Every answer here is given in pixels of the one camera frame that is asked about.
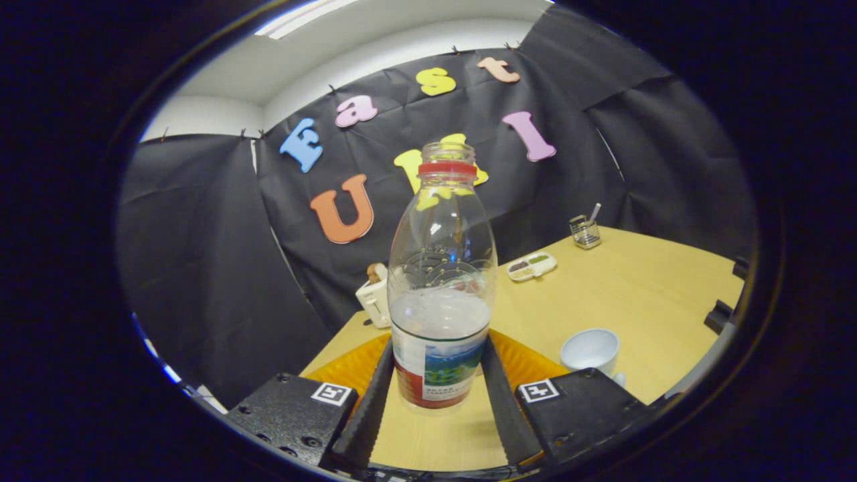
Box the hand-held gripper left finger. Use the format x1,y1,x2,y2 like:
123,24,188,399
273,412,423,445
224,333,396,469

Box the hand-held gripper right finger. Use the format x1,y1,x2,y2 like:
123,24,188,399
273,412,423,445
479,329,660,469

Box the white cup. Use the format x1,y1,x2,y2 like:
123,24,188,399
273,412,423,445
560,328,627,388

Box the clear plastic juice bottle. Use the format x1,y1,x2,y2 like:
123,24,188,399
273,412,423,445
387,141,498,409

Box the white toaster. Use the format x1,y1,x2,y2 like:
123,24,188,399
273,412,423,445
355,263,392,329

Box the white divided snack tray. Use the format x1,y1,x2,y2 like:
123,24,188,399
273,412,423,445
507,252,558,282

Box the wooden table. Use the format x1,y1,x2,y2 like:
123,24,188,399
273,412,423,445
299,226,745,473

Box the black backdrop cloth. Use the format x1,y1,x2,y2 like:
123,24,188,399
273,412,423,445
117,3,757,409

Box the large ceiling light panel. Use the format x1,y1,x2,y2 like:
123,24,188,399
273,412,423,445
254,0,359,39

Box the wire mesh holder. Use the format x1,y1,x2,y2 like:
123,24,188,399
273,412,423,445
569,214,602,250

